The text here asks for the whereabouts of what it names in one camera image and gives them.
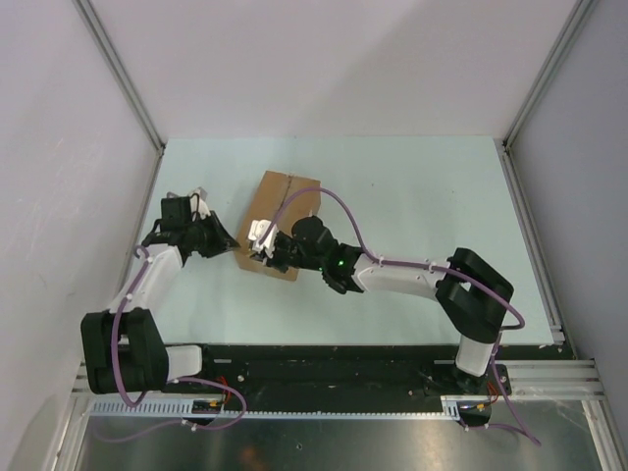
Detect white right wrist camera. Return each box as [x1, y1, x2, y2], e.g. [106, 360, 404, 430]
[247, 220, 278, 258]

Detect right aluminium frame post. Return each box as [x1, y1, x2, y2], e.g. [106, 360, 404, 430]
[501, 0, 598, 148]

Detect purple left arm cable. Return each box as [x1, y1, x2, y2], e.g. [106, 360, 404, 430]
[92, 244, 248, 444]

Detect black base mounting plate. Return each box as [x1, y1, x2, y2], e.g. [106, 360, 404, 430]
[197, 344, 510, 414]

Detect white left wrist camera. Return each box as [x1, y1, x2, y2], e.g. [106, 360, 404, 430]
[187, 187, 211, 222]

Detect grey slotted cable duct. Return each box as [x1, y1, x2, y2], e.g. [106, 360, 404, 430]
[89, 396, 463, 419]

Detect aluminium front rail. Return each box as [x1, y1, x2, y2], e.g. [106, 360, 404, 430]
[71, 357, 607, 399]

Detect left aluminium frame post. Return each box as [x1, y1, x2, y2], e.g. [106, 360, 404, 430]
[73, 0, 166, 156]

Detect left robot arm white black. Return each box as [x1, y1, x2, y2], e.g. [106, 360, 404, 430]
[80, 187, 239, 406]

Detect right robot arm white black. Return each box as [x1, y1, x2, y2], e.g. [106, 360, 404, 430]
[247, 216, 514, 393]

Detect aluminium frame post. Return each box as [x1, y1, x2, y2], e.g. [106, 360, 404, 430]
[501, 0, 598, 148]
[73, 0, 166, 156]

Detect brown cardboard express box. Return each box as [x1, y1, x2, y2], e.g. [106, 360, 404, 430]
[234, 171, 321, 282]

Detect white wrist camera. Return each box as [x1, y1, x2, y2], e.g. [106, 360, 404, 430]
[187, 187, 211, 222]
[247, 220, 278, 258]

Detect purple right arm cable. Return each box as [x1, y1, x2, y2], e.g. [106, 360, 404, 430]
[259, 186, 543, 447]

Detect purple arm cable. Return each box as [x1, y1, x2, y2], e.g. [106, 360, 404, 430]
[259, 186, 543, 447]
[92, 244, 248, 444]

